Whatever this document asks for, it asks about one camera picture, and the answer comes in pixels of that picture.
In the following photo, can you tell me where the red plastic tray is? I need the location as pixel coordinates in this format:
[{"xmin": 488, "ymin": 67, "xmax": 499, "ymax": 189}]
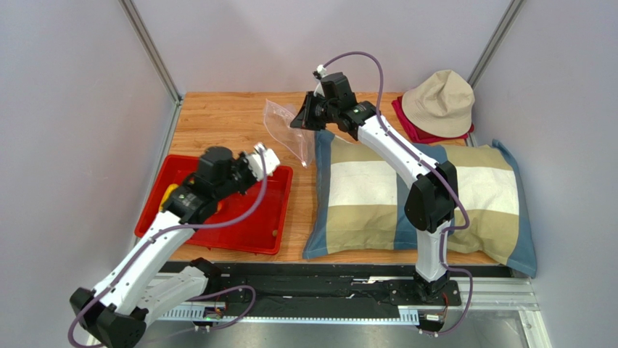
[{"xmin": 134, "ymin": 154, "xmax": 293, "ymax": 254}]

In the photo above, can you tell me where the clear zip top bag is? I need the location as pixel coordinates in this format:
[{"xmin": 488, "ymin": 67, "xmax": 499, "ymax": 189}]
[{"xmin": 263, "ymin": 99, "xmax": 315, "ymax": 168}]

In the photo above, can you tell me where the red folded cloth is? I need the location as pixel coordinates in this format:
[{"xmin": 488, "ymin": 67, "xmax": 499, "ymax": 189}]
[{"xmin": 391, "ymin": 96, "xmax": 469, "ymax": 144}]

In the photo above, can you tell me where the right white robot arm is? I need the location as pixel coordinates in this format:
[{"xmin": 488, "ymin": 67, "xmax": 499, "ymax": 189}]
[{"xmin": 290, "ymin": 68, "xmax": 458, "ymax": 303}]

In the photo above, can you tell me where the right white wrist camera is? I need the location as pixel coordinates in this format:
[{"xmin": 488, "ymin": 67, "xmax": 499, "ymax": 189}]
[{"xmin": 313, "ymin": 65, "xmax": 328, "ymax": 97}]

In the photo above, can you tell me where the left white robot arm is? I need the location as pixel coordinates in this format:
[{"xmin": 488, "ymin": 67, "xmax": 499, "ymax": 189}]
[{"xmin": 67, "ymin": 143, "xmax": 281, "ymax": 347}]

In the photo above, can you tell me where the aluminium frame rail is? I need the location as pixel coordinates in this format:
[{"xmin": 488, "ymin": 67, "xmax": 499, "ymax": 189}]
[{"xmin": 85, "ymin": 270, "xmax": 552, "ymax": 348}]

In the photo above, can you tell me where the plaid blue beige pillow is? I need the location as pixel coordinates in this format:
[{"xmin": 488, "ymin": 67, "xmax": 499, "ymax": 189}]
[{"xmin": 302, "ymin": 130, "xmax": 537, "ymax": 277}]

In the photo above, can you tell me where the yellow mango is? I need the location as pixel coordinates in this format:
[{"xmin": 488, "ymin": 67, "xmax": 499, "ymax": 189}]
[{"xmin": 158, "ymin": 183, "xmax": 178, "ymax": 212}]

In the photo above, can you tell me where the beige bucket hat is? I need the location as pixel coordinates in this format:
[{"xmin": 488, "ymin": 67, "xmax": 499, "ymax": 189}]
[{"xmin": 401, "ymin": 70, "xmax": 476, "ymax": 138}]

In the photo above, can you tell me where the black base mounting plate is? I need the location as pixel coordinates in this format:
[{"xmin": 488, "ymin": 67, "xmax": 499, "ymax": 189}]
[{"xmin": 129, "ymin": 260, "xmax": 462, "ymax": 320}]

